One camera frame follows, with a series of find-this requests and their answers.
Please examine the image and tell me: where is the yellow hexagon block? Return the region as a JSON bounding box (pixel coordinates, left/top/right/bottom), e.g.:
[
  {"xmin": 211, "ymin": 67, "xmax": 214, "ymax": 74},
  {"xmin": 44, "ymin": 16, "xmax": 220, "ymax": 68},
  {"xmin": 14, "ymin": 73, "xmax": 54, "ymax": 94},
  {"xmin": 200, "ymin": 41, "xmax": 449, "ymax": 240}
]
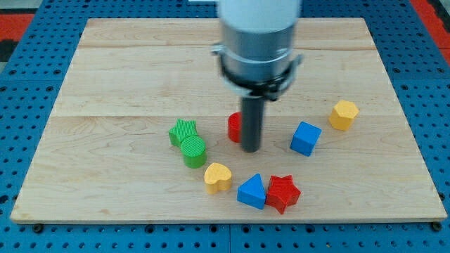
[{"xmin": 328, "ymin": 100, "xmax": 359, "ymax": 131}]

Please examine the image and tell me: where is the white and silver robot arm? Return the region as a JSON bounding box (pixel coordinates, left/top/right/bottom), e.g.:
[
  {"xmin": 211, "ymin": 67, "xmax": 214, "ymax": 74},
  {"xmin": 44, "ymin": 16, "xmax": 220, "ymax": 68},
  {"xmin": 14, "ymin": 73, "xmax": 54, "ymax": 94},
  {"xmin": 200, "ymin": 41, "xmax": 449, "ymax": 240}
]
[{"xmin": 212, "ymin": 0, "xmax": 302, "ymax": 153}]

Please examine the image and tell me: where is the blue cube block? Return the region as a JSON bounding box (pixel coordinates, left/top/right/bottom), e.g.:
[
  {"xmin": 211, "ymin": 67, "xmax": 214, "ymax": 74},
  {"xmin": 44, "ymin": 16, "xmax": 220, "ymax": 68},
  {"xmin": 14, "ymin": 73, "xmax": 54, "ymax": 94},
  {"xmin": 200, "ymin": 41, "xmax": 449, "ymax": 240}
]
[{"xmin": 290, "ymin": 122, "xmax": 322, "ymax": 157}]

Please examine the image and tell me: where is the green cylinder block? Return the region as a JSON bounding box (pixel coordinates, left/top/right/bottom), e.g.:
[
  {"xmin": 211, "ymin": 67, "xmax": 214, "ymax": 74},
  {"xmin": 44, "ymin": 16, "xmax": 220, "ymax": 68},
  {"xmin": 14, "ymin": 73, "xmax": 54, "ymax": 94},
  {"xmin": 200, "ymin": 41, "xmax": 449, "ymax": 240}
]
[{"xmin": 180, "ymin": 136, "xmax": 207, "ymax": 169}]

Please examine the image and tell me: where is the green star block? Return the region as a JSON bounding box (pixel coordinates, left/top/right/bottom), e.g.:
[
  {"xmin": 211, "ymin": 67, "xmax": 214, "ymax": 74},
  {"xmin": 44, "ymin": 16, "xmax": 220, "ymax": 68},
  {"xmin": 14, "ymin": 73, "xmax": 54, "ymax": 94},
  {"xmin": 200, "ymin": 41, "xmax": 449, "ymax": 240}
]
[{"xmin": 168, "ymin": 119, "xmax": 198, "ymax": 147}]

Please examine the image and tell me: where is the red cylinder block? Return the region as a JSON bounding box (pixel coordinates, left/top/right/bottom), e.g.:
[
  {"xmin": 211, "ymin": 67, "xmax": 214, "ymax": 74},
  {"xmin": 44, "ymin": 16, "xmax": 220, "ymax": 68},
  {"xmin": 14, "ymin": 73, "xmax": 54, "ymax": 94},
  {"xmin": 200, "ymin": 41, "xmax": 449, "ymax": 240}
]
[{"xmin": 228, "ymin": 112, "xmax": 241, "ymax": 143}]

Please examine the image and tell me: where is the yellow heart block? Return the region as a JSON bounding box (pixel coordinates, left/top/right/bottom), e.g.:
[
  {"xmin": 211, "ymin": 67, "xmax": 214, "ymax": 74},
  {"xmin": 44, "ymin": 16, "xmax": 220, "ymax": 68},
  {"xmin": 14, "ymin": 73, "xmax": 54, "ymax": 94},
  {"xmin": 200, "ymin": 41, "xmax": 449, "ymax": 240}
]
[{"xmin": 204, "ymin": 162, "xmax": 232, "ymax": 194}]

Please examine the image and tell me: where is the light wooden board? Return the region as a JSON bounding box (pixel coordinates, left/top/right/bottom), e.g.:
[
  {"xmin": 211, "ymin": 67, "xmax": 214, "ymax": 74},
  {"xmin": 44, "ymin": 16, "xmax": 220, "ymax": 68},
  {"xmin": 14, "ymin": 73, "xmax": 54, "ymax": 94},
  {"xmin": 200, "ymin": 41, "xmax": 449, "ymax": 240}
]
[{"xmin": 11, "ymin": 18, "xmax": 447, "ymax": 224}]

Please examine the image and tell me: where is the red star block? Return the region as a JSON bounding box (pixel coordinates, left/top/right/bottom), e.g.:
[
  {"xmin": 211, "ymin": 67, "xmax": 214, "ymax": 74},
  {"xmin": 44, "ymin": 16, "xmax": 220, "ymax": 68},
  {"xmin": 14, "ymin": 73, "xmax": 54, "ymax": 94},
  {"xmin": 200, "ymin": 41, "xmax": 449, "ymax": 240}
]
[{"xmin": 265, "ymin": 175, "xmax": 302, "ymax": 214}]

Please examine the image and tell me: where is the blue triangle block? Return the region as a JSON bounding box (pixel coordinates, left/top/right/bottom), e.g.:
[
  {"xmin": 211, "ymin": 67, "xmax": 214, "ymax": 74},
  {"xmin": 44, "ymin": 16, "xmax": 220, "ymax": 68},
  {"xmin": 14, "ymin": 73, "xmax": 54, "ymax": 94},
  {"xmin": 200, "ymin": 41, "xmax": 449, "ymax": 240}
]
[{"xmin": 237, "ymin": 174, "xmax": 266, "ymax": 209}]

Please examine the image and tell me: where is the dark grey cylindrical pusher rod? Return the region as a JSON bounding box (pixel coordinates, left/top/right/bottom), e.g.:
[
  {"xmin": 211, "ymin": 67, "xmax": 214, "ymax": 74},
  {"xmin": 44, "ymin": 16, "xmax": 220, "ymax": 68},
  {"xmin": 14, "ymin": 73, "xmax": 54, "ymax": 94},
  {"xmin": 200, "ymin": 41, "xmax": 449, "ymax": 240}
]
[{"xmin": 240, "ymin": 98, "xmax": 264, "ymax": 153}]

